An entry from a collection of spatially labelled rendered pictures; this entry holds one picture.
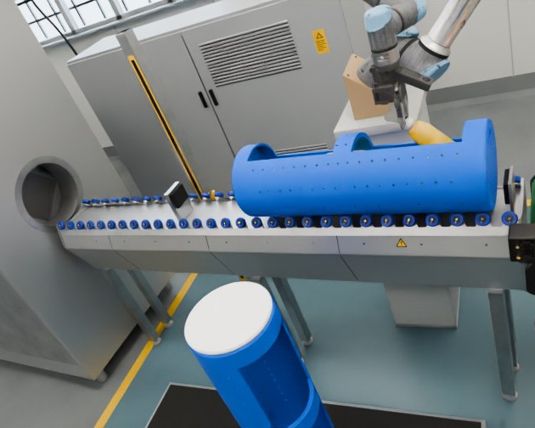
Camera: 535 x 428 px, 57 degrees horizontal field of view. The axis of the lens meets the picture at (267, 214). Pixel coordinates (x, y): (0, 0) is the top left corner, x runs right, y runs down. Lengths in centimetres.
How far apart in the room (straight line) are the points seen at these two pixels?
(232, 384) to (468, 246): 85
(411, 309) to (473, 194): 112
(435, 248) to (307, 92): 183
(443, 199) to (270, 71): 198
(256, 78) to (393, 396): 210
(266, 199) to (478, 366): 126
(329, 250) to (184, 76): 210
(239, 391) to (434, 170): 86
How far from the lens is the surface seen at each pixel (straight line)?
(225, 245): 209
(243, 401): 157
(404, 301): 253
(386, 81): 155
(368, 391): 247
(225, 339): 143
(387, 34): 148
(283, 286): 242
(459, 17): 182
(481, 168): 153
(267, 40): 325
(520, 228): 155
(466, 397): 240
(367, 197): 163
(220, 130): 370
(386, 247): 177
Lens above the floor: 199
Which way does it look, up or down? 32 degrees down
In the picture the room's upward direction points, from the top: 23 degrees counter-clockwise
